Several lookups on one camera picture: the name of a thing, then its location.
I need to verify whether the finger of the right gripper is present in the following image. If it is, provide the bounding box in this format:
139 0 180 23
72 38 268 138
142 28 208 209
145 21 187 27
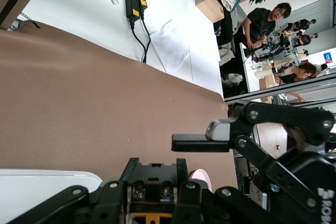
171 100 335 210

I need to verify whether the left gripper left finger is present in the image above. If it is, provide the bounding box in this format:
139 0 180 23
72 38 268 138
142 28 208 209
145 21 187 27
7 157 140 224

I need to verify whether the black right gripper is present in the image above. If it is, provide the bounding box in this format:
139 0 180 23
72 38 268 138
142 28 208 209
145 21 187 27
277 142 336 224

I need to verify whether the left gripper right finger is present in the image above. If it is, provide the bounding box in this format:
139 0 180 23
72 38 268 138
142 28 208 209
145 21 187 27
173 158 269 224

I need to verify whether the white lidded box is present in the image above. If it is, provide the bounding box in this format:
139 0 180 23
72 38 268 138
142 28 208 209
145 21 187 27
0 168 103 224

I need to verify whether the brown cardboard box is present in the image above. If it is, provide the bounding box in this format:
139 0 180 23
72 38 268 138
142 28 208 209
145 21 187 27
194 0 225 24

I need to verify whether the pink round plate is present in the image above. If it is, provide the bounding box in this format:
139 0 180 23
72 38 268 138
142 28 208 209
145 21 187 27
188 168 212 192

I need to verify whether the white paper sheet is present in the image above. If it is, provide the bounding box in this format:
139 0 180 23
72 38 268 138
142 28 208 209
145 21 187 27
149 19 191 74

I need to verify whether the person with reddish hair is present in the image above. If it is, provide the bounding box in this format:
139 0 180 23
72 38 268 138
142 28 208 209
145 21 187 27
275 62 319 86

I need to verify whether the person in black shirt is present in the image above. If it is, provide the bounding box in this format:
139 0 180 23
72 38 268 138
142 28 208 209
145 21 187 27
233 2 292 51

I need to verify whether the aluminium frame beam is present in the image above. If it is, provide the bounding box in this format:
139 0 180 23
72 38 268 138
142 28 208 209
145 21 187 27
224 72 336 104

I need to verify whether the black adapter cable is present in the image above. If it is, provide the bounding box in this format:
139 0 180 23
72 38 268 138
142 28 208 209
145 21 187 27
129 11 152 64

